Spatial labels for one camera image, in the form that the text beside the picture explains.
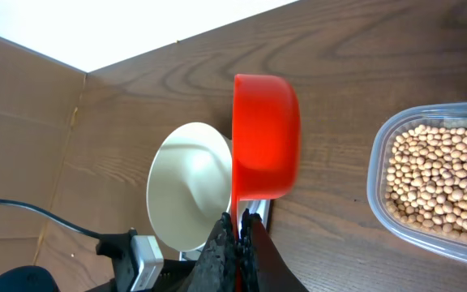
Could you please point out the cream bowl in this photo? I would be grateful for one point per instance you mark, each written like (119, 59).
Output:
(189, 185)

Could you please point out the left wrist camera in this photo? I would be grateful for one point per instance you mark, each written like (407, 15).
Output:
(136, 261)

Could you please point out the cardboard box side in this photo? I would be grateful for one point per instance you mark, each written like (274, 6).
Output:
(38, 97)

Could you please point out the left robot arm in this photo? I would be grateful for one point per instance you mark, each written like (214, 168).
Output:
(38, 279)

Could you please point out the red measuring scoop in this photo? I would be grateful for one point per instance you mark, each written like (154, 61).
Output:
(266, 141)

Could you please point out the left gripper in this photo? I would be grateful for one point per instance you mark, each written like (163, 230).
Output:
(171, 278)

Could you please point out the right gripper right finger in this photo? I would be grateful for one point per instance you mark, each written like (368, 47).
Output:
(262, 268)

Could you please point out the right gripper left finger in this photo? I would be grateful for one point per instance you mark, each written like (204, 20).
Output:
(215, 270)

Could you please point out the soybeans in container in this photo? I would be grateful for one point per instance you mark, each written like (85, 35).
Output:
(426, 180)

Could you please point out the clear plastic container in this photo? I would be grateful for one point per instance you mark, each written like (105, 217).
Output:
(452, 115)

